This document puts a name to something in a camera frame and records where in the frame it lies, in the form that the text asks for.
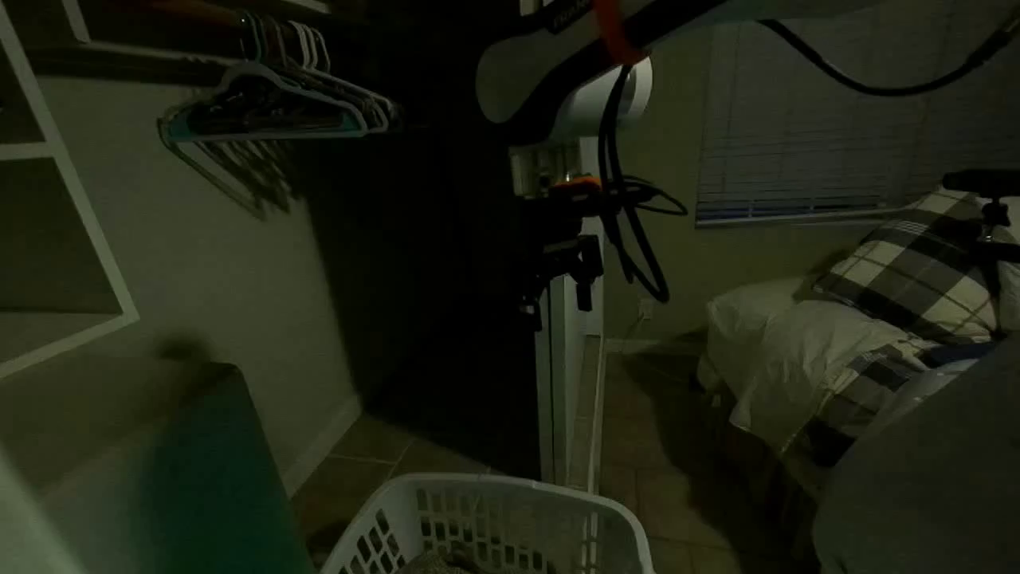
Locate black wrist cable bundle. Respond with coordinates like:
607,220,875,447
594,60,691,307

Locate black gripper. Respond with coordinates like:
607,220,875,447
516,194,607,321

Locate window blinds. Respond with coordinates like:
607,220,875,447
694,0,1020,229

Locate teal plastic hanger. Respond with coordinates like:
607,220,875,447
157,60,370,148

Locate orange strap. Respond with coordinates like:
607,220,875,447
589,0,645,69

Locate closet hanging rod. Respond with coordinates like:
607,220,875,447
27,41,268,89

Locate plaid pillow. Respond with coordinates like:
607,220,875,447
794,188,1007,350

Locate white closet door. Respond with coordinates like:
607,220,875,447
528,203,611,496

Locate long black cable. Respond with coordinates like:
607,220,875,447
756,5,1020,103

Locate crumpled clothes pile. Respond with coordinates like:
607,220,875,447
409,540,516,574

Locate plaid blanket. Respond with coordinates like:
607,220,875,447
779,339,965,472

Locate low cabinet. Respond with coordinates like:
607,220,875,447
0,355,318,574

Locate bed with white sheet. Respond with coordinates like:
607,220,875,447
694,344,858,537

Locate white plastic laundry basket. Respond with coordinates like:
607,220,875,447
318,472,656,574

